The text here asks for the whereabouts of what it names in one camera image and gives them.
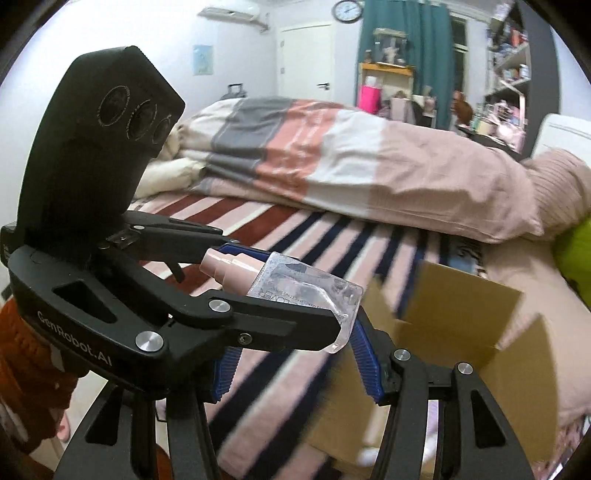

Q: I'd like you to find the brown plush toy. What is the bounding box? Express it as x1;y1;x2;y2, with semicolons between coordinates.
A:
452;91;474;123

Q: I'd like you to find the person's left forearm red sleeve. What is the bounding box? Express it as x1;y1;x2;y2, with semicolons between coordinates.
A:
0;298;81;462

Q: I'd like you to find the white rack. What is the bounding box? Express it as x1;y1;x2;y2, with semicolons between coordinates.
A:
413;85;437;127

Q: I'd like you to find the window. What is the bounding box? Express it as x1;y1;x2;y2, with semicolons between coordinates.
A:
450;14;472;93

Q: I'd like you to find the cardboard box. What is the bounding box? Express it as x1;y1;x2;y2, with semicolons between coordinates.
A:
305;261;561;480

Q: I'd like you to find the white air conditioner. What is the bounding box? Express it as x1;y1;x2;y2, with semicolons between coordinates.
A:
198;4;262;24

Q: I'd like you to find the white door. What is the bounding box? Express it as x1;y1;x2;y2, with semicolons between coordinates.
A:
276;24;334;104

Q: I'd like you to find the yellow wooden cabinet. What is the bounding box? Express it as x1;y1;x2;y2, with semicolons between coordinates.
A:
358;62;416;112

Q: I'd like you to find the striped blanket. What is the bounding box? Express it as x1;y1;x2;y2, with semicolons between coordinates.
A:
131;194;490;480

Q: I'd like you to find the bright pink bag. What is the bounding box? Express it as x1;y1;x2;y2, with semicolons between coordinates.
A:
360;85;383;114

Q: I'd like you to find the grey bookshelf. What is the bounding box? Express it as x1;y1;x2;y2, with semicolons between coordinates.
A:
482;0;559;153

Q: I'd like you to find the white headboard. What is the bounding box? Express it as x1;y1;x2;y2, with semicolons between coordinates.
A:
531;113;591;162

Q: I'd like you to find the teal curtain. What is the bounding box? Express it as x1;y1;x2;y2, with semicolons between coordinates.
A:
359;0;452;130

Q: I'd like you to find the round wall clock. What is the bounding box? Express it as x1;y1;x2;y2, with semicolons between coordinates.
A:
333;0;363;24

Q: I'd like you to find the cream fleece blanket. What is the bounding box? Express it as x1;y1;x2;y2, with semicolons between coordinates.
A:
134;124;208;199

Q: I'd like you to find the pink striped pillow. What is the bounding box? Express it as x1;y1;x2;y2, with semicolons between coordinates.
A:
522;148;591;241

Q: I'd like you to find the pink grey white duvet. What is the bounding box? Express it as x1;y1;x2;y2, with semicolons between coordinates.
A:
178;98;546;243

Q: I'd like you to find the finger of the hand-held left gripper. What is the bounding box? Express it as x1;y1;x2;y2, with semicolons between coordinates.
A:
107;210;274;283
133;294;358;366

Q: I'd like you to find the blue wall poster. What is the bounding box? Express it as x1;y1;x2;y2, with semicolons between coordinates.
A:
192;44;215;76

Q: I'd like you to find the glass display case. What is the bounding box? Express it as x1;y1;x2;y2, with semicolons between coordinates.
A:
373;28;408;65

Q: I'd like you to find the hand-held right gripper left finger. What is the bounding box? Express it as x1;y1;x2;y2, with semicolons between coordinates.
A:
54;345;244;480

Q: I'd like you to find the pink ribbed bed sheet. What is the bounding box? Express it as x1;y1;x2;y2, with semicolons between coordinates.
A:
482;237;591;435

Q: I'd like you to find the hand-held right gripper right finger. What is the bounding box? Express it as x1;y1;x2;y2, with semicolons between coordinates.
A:
348;307;551;480

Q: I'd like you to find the clear bottle with pink cap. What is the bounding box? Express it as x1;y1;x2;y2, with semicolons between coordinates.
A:
199;248;364;355

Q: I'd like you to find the green cushion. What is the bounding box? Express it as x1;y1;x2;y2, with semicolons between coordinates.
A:
553;217;591;310

